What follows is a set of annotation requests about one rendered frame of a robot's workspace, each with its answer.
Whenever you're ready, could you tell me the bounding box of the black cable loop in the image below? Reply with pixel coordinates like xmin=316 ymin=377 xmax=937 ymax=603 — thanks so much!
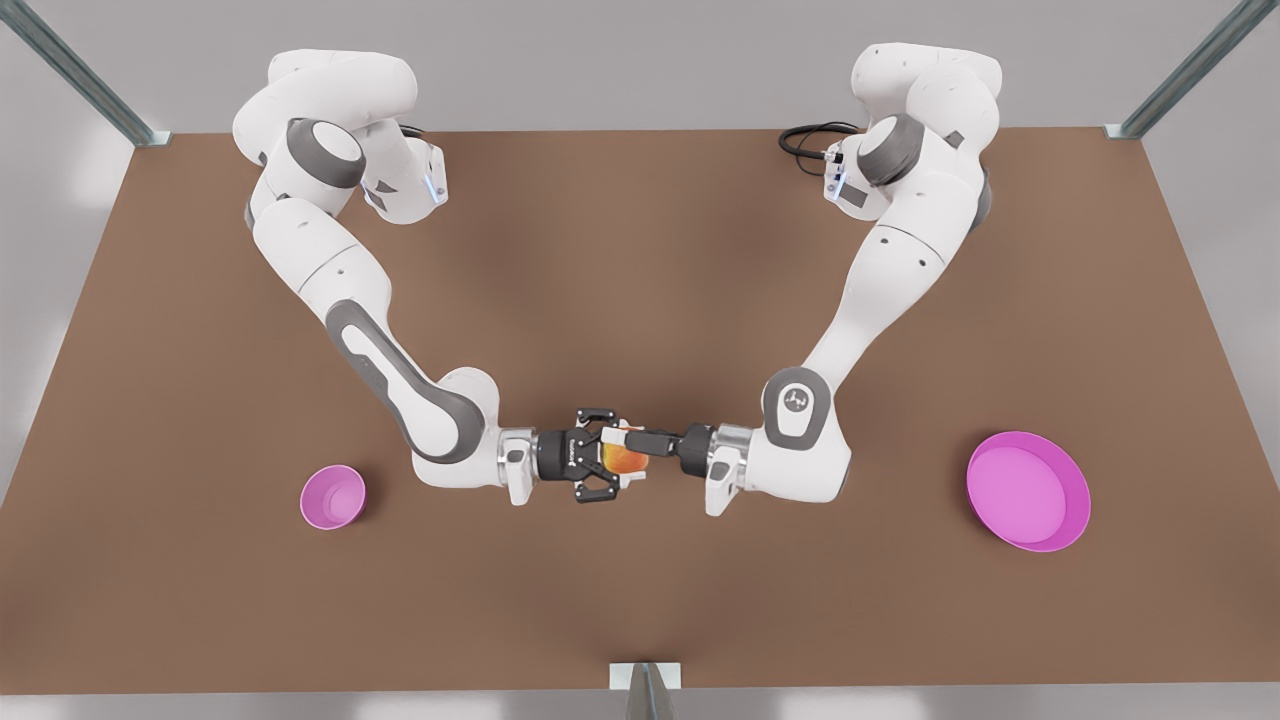
xmin=778 ymin=121 xmax=865 ymax=162

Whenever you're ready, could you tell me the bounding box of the small pink bowl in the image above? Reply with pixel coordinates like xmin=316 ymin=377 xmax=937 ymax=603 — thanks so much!
xmin=300 ymin=464 xmax=368 ymax=532

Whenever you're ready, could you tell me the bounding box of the silver frame post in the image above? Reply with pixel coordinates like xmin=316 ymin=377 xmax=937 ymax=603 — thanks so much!
xmin=609 ymin=660 xmax=684 ymax=720
xmin=1104 ymin=0 xmax=1280 ymax=140
xmin=0 ymin=0 xmax=172 ymax=149

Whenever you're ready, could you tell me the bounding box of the pink plate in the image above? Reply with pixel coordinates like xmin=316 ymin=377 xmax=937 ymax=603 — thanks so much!
xmin=965 ymin=431 xmax=1093 ymax=554

